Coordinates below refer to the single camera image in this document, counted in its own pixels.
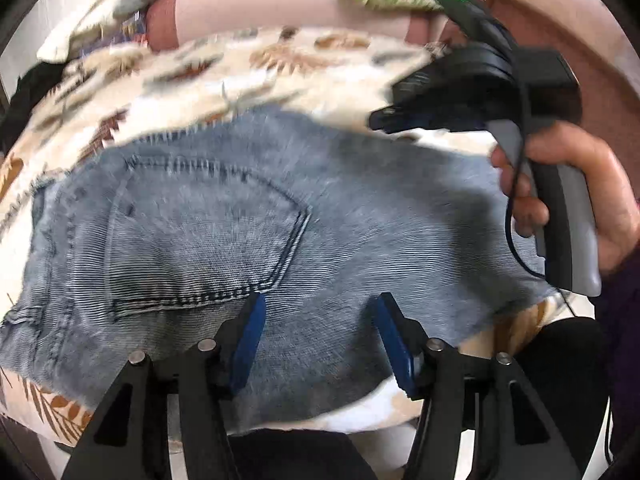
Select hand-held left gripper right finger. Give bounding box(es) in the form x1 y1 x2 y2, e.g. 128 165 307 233
375 292 583 480

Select white crumpled cloth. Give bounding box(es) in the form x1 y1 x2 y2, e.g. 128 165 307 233
37 0 131 61

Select reddish-brown padded headboard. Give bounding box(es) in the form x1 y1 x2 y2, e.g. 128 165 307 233
480 0 640 131

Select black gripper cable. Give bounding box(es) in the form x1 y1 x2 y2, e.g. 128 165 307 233
504 35 548 281

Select leaf-printed beige blanket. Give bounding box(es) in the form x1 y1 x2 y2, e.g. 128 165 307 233
0 25 571 456

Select person's right hand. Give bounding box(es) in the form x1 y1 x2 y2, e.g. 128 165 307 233
492 121 640 276

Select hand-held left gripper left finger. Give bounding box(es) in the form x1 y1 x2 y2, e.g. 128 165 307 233
60 292 268 480

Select purple patterned cloth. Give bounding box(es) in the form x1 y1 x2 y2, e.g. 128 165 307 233
105 12 151 46

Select pink bolster pillow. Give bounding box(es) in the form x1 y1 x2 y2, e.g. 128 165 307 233
145 0 451 53

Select person's dark purple top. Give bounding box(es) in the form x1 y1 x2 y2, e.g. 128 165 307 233
592 265 640 461

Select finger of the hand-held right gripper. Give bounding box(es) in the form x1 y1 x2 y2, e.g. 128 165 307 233
369 106 483 134
391 57 458 107

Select black cloth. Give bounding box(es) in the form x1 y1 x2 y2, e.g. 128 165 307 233
0 62 66 146

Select blue denim pants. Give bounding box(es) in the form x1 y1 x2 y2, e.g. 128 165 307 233
0 105 566 433

